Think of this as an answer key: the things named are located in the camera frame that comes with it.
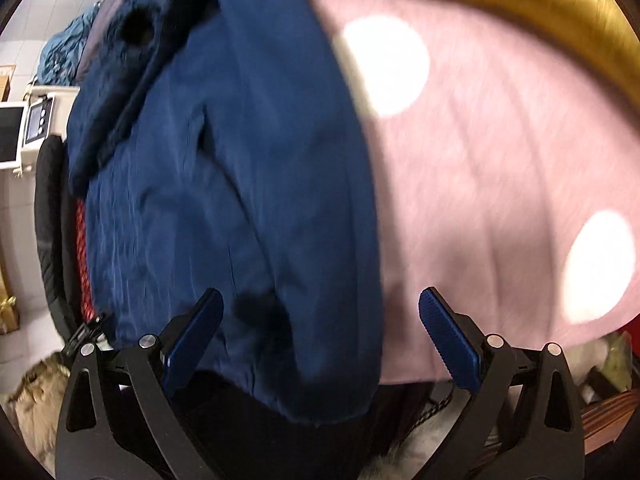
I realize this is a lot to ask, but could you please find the brown wooden furniture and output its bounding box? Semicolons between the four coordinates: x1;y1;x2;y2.
580;367;640;458

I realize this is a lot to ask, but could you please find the white monitor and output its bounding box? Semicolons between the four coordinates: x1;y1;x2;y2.
0;101;28;170

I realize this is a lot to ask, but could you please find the pink polka dot blanket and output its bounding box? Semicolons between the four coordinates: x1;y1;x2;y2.
302;0;640;386

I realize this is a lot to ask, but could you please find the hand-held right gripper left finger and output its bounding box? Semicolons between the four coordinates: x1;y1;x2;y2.
54;287;225;480

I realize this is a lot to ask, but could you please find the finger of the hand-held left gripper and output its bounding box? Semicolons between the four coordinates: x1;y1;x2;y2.
62;309;112;357

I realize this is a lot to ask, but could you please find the dark cloth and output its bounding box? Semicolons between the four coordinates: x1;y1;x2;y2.
165;367;456;480

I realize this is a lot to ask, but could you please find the black quilted jacket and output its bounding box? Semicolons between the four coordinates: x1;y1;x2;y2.
34;135;88;341

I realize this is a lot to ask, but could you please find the white fluffy cloth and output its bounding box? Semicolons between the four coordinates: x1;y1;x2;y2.
357;407;506;480

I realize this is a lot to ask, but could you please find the red floral cloth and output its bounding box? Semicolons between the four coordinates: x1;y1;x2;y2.
74;199;101;323

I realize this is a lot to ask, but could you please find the beige cloth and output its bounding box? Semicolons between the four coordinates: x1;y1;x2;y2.
2;352;73;476

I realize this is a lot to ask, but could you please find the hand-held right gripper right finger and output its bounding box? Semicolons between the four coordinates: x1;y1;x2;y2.
417;286;586;480

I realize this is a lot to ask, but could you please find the white machine with control panel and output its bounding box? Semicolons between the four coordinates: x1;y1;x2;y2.
17;75;81;178

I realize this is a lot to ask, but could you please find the grey bed blanket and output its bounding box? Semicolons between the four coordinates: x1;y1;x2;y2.
75;0;166;86

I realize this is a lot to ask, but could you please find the navy blue jacket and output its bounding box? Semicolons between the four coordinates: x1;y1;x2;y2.
66;0;385;421

